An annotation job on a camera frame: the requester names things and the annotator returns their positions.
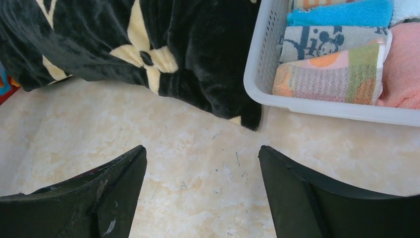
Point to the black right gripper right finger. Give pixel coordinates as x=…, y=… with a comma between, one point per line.
x=305, y=203

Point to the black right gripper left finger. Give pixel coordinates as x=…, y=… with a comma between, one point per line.
x=99, y=203

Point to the pink panda towel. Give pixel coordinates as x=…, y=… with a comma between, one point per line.
x=401, y=72

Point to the orange green rolled towel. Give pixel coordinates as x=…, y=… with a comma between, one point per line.
x=351, y=76

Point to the red blue patterned towel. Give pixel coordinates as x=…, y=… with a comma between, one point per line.
x=8, y=86

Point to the white plastic basket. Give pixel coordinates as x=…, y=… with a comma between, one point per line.
x=261, y=69

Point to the grey patterned rolled towel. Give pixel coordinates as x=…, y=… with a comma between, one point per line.
x=306, y=42

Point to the black floral blanket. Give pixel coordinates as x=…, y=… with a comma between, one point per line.
x=191, y=50

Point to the light blue rolled towel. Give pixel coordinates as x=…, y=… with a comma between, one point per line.
x=368, y=13

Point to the beige orange rolled towel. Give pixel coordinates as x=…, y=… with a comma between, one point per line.
x=306, y=4

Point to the mint white rolled towel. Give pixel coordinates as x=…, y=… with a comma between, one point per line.
x=405, y=11

